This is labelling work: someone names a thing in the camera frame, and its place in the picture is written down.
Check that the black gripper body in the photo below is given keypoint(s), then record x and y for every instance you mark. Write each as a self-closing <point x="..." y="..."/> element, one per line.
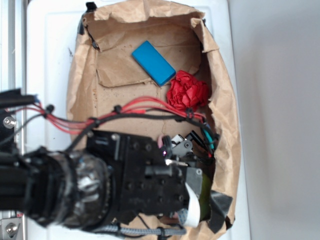
<point x="146" y="179"/>

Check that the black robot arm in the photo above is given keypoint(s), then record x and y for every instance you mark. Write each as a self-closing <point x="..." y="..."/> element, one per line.
<point x="104" y="176"/>

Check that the red crumpled paper flower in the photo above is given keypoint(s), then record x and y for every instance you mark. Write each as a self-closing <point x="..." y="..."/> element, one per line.
<point x="187" y="92"/>

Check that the blue rectangular block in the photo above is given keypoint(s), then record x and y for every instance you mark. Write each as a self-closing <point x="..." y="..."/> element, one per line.
<point x="155" y="65"/>

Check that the brown paper bag tray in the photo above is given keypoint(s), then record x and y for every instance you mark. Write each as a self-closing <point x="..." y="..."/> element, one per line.
<point x="155" y="105"/>

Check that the aluminium frame rail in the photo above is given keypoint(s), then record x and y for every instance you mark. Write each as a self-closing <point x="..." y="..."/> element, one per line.
<point x="13" y="30"/>

